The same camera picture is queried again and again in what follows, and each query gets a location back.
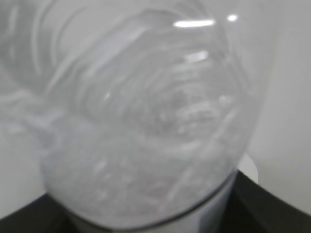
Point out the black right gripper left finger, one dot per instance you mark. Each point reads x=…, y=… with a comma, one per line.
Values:
x=43, y=215

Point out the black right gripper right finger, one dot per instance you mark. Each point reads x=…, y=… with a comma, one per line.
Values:
x=252, y=209

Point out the clear Nongfu Spring water bottle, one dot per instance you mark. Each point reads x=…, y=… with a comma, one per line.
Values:
x=132, y=114

